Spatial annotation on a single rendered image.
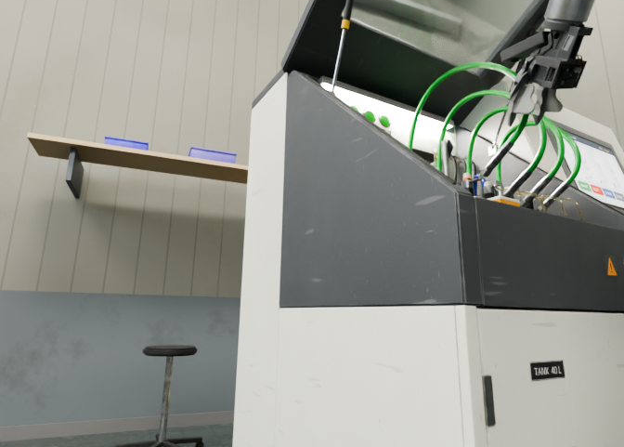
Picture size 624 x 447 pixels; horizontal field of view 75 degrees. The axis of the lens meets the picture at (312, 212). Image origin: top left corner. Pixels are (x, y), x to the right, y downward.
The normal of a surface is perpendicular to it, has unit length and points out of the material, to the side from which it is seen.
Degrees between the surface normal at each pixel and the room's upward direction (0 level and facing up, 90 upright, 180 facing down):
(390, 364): 90
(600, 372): 90
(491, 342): 90
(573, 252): 90
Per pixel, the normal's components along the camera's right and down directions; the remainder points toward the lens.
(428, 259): -0.87, -0.14
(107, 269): 0.38, -0.22
